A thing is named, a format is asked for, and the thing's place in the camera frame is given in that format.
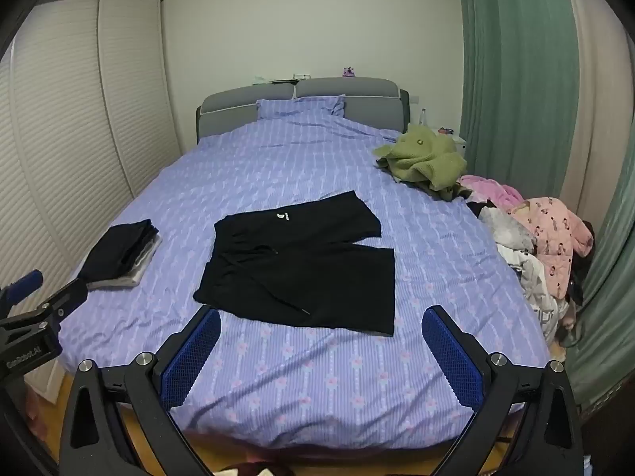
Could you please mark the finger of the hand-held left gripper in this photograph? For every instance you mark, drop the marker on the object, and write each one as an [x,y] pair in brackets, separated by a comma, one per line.
[67,298]
[22,285]

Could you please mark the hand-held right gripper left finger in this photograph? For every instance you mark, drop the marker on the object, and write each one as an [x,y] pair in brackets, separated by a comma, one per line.
[191,357]

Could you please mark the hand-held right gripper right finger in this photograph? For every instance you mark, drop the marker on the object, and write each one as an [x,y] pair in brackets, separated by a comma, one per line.
[451,357]

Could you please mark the black pants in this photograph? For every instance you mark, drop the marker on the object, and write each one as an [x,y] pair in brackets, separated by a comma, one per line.
[302,263]

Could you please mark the stack of folded dark clothes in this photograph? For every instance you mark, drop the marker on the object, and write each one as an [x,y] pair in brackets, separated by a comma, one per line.
[124,255]

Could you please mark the pile of pink and white clothes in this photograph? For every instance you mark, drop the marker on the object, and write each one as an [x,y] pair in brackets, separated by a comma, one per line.
[526,267]

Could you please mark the pink printed padded jacket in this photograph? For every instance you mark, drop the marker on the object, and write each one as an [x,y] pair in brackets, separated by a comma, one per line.
[550,238]

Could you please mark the white louvered wardrobe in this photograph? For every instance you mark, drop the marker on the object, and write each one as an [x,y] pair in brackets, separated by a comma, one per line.
[74,134]

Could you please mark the pink fleece garment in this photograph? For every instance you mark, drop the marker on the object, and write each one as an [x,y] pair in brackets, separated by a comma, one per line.
[488,189]

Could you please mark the green curtain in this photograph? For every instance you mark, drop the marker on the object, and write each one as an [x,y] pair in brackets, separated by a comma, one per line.
[610,277]
[516,69]

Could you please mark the olive green knit cardigan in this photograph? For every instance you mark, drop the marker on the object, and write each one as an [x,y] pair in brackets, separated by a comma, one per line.
[421,161]

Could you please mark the white nightstand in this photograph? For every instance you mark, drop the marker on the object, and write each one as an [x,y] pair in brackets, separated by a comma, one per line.
[459,145]

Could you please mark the bed with purple floral sheet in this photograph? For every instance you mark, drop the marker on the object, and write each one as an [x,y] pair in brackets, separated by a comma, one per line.
[278,158]

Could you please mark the clear plastic bottle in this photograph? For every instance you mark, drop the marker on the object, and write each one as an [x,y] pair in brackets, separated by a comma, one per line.
[424,118]

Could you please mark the purple floral pillow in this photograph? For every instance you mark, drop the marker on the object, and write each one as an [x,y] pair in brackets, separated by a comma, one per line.
[300,106]

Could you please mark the dark flat tray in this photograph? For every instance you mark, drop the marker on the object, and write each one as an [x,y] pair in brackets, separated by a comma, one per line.
[285,81]

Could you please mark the small purple toy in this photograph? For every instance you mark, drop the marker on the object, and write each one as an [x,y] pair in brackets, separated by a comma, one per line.
[348,72]

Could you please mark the beige curtain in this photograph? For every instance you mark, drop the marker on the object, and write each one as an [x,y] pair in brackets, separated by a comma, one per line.
[600,89]

